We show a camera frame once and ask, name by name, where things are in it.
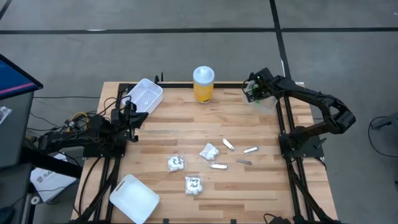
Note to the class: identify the black power adapter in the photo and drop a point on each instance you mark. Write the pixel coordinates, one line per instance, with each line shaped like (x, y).
(278, 220)

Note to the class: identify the cotton ball bag Vanity Pack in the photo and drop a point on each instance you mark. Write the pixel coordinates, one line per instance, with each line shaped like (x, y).
(193, 185)

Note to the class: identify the black aluminium table frame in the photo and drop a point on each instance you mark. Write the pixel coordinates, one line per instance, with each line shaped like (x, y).
(186, 84)

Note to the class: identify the small tape roll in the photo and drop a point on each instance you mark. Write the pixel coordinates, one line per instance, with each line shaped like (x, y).
(35, 200)

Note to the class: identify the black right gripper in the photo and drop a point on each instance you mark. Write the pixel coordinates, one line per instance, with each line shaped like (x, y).
(264, 80)

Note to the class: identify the yellow wipes canister white lid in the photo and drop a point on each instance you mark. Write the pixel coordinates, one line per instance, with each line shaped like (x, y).
(203, 84)

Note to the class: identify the white printed paper sheets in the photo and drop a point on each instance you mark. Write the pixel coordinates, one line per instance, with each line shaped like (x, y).
(49, 180)

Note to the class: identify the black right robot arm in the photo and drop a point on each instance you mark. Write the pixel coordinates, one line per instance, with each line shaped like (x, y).
(311, 96)

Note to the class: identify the grey desk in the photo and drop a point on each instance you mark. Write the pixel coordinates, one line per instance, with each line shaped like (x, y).
(12, 130)

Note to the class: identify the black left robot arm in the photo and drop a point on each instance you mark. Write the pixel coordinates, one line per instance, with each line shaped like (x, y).
(77, 137)

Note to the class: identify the computer monitor blue screen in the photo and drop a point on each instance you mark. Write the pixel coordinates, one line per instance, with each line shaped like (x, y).
(15, 77)

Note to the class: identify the cotton ball bag plain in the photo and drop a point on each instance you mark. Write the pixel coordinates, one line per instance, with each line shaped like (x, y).
(209, 152)

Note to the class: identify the clear plastic container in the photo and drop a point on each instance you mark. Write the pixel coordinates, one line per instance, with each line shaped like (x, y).
(267, 104)

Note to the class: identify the white perforated plastic basket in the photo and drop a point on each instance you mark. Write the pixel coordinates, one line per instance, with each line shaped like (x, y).
(144, 96)

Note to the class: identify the cotton ball bag scribbled label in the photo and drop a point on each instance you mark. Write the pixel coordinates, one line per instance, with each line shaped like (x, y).
(176, 163)

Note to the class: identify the white plastic tray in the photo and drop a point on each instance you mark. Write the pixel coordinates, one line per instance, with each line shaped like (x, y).
(134, 199)

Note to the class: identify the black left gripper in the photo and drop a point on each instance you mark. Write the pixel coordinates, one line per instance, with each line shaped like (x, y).
(124, 121)

